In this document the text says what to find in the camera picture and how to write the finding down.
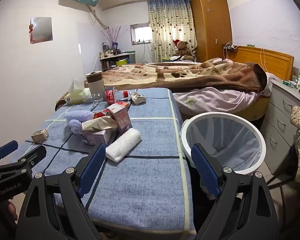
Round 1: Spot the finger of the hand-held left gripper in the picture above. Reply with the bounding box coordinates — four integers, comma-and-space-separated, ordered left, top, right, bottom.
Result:
0, 140, 19, 167
0, 145, 47, 178

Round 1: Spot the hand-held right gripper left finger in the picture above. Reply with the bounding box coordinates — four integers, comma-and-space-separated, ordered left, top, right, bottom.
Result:
16, 144, 107, 240

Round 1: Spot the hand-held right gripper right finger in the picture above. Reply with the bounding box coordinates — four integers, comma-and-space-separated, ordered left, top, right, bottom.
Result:
191, 143, 280, 240

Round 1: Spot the purple tissue packet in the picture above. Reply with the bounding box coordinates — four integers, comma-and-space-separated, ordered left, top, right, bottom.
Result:
80, 129, 113, 146

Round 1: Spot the white foam net sleeve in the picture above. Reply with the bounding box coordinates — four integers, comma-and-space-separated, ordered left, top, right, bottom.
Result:
105, 127, 142, 163

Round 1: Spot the paper wrapper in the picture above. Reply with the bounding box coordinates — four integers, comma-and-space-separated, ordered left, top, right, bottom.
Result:
81, 116, 118, 132

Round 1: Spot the red pink carton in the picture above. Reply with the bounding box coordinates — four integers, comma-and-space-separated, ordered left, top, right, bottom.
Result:
107, 104, 131, 133

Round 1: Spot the white round waste bin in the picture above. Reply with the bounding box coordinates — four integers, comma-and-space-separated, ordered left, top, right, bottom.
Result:
180, 112, 267, 175

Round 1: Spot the clear bottle red label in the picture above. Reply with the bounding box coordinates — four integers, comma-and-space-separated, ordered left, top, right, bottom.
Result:
91, 89, 129, 105

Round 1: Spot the person's left hand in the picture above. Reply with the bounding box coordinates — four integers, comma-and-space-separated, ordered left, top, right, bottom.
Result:
5, 197, 18, 222

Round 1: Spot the small beige box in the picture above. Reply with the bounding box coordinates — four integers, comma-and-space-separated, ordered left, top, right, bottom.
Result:
31, 129, 49, 144

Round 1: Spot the blue checked tablecloth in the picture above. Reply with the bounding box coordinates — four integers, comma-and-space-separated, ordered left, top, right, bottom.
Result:
5, 87, 197, 234

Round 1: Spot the pink bed sheet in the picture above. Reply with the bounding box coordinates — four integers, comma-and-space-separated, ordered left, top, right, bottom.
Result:
172, 72, 274, 115

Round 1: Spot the yellow tissue pack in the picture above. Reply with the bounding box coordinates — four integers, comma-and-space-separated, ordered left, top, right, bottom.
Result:
64, 78, 90, 105

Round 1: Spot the brown white thermos cup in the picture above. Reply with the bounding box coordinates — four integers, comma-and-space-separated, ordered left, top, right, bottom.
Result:
86, 72, 105, 96

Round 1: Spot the grey drawer nightstand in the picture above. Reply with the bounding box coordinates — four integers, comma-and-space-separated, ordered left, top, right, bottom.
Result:
261, 79, 300, 175

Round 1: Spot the black chair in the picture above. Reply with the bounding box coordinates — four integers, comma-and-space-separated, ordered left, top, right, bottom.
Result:
265, 135, 300, 228

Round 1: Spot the cluttered desk shelf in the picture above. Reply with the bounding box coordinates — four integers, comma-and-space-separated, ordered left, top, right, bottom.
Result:
99, 52, 137, 72

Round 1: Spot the brown teddy bear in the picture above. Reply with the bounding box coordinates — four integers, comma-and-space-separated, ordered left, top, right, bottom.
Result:
172, 39, 195, 62

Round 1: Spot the power strip with plugs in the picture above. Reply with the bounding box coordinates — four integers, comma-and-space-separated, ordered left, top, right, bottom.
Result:
222, 42, 238, 52

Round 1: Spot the vase with purple branches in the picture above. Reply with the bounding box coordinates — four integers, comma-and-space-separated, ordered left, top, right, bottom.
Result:
101, 26, 128, 50

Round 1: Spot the wooden bed headboard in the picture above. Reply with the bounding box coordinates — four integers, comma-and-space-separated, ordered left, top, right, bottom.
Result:
226, 45, 295, 80

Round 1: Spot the small window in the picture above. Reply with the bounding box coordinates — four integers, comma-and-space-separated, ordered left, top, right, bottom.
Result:
130, 23, 151, 46

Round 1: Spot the wooden wardrobe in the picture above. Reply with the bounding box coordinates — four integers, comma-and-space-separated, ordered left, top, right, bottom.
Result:
191, 0, 233, 63

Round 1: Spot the air conditioner pipe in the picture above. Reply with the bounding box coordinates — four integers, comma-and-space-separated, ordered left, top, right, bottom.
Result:
86, 4, 109, 29

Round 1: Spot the patterned curtain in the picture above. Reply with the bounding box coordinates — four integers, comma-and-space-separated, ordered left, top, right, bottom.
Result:
147, 0, 197, 62

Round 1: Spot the square wall mirror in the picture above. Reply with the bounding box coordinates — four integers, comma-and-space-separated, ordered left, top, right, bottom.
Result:
30, 17, 53, 44

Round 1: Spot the white charging cable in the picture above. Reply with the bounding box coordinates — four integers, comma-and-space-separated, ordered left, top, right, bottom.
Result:
261, 47, 268, 72

